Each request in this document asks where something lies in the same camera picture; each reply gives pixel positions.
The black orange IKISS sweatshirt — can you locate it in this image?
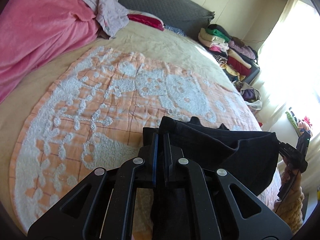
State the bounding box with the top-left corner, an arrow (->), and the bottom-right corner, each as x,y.
142,115 -> 281,240

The bag of clothes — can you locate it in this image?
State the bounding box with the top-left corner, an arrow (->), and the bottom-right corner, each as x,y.
233,81 -> 263,113

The stack of folded clothes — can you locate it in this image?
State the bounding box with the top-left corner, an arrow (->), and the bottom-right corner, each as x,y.
198,24 -> 260,83

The right hand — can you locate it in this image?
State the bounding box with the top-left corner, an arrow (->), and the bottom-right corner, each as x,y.
279,157 -> 301,200

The colourful toy by window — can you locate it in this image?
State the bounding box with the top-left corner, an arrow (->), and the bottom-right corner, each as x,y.
285,111 -> 313,137

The orange white patterned bedspread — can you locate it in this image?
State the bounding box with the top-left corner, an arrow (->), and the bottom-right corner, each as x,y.
9,46 -> 260,230

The blue patterned cloth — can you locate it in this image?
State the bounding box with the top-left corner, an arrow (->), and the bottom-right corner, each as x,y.
164,25 -> 186,37

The grey quilted headboard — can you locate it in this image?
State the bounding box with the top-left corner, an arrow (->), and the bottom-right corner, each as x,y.
119,0 -> 215,40

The lilac crumpled garment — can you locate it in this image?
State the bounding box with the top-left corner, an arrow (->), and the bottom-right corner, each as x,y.
82,0 -> 129,37

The pink satin blanket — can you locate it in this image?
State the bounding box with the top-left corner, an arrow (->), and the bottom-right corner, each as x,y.
1,0 -> 100,100

